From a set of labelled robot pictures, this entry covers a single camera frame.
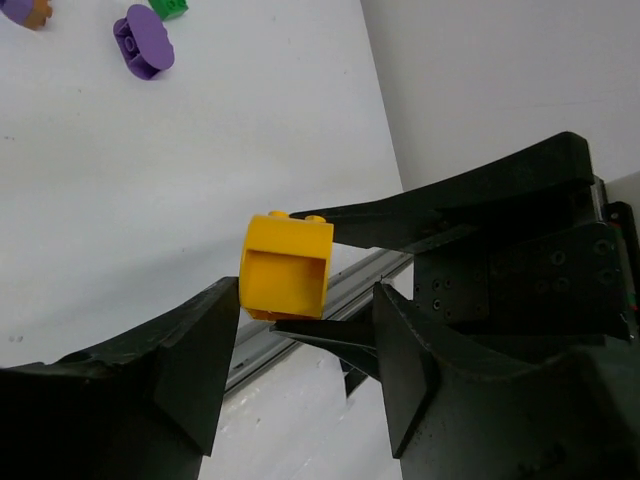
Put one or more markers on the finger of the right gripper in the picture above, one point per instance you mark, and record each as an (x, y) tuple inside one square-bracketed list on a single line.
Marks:
[(352, 343)]

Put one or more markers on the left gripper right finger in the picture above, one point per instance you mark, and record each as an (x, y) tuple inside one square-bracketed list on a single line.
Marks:
[(457, 409)]

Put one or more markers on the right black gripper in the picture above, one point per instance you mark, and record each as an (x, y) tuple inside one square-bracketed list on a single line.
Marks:
[(553, 257)]

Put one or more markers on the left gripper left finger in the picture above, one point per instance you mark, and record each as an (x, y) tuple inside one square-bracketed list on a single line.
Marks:
[(144, 404)]

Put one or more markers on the yellow oval printed lego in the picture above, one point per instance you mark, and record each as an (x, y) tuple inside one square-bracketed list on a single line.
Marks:
[(284, 267)]

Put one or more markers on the purple oval lego piece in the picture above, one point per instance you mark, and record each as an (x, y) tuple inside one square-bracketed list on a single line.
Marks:
[(143, 42)]

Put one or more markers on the green lego block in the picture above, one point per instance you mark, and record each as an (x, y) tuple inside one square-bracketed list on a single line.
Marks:
[(169, 9)]

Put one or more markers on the pink orange lego piece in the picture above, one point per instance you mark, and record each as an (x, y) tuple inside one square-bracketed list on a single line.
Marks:
[(31, 14)]

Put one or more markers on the aluminium rail base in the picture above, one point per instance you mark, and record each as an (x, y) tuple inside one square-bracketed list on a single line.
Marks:
[(350, 298)]

